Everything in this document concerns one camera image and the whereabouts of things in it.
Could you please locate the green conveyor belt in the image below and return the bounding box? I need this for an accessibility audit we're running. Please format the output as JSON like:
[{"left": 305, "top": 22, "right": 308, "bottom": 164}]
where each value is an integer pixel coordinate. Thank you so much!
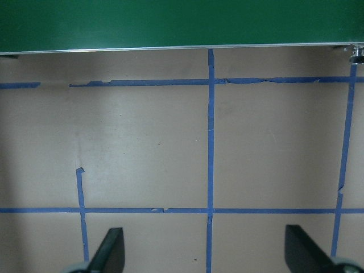
[{"left": 0, "top": 0, "right": 364, "bottom": 65}]

